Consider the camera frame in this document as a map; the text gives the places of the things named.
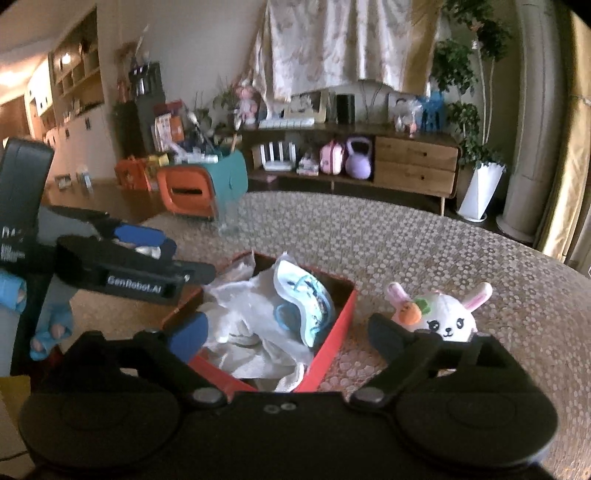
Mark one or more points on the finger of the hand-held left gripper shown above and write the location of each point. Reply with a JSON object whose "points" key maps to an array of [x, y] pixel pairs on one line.
{"points": [[198, 273], [138, 236]]}

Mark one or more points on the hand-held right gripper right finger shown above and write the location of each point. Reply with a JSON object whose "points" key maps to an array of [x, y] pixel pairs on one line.
{"points": [[390, 337]]}

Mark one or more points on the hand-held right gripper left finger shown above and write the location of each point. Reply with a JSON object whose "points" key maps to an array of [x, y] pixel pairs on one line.
{"points": [[187, 337]]}

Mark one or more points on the red box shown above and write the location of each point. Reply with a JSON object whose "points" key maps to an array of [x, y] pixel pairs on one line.
{"points": [[337, 337]]}

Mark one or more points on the white bunny plush toy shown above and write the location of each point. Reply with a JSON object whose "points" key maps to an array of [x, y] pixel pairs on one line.
{"points": [[450, 318]]}

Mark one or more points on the white gauze cloth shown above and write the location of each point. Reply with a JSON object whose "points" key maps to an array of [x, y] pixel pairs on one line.
{"points": [[268, 364]]}

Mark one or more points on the light blue face mask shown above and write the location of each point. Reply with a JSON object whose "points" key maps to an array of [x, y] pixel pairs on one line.
{"points": [[304, 300]]}

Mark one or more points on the person's left hand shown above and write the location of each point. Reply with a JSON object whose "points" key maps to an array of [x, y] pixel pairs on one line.
{"points": [[55, 318]]}

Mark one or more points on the dark wooden coffee table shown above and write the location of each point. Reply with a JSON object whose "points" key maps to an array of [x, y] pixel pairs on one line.
{"points": [[106, 203]]}

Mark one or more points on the orange cardboard box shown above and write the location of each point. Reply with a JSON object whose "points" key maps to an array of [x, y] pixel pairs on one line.
{"points": [[133, 174]]}

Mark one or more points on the orange teal storage bin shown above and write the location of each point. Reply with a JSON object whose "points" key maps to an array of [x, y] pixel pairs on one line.
{"points": [[184, 184]]}

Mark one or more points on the dark cabinet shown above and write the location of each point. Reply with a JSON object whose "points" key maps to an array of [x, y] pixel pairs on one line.
{"points": [[138, 124]]}

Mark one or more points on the colourful cardboard box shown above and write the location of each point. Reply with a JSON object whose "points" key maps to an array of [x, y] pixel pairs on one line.
{"points": [[168, 127]]}

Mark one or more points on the white router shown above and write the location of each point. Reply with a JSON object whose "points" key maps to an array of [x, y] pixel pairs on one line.
{"points": [[277, 161]]}

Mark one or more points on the small pastel toy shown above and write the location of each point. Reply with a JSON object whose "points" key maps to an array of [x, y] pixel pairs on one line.
{"points": [[308, 166]]}

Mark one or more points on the pink doll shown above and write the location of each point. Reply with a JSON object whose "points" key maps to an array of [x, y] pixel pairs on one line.
{"points": [[247, 104]]}

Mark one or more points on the potted green plant white pot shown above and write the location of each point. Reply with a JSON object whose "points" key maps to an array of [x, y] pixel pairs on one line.
{"points": [[480, 189]]}

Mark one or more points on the white keyboard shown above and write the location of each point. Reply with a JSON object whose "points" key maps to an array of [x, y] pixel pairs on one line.
{"points": [[286, 123]]}

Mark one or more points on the pink toy case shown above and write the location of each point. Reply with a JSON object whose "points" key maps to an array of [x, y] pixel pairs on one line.
{"points": [[332, 159]]}

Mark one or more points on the purple kettlebell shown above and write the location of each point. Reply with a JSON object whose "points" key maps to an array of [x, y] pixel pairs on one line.
{"points": [[359, 164]]}

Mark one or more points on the wooden sideboard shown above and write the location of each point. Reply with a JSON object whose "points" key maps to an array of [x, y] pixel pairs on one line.
{"points": [[415, 161]]}

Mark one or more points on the black speaker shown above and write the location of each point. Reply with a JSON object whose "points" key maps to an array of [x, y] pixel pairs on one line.
{"points": [[345, 108]]}

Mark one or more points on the white standing air conditioner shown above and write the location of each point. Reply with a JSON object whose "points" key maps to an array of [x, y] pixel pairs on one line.
{"points": [[531, 138]]}

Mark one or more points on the yellow curtain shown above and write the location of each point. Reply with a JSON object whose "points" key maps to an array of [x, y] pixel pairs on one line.
{"points": [[572, 161]]}

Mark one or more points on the floral hanging cloth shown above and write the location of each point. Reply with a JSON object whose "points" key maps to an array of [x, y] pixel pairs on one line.
{"points": [[332, 41]]}

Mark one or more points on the wooden wall shelving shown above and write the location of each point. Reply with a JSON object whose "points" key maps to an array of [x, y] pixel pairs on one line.
{"points": [[74, 69]]}

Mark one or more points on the light photo frame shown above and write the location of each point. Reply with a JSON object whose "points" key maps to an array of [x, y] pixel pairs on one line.
{"points": [[304, 106]]}

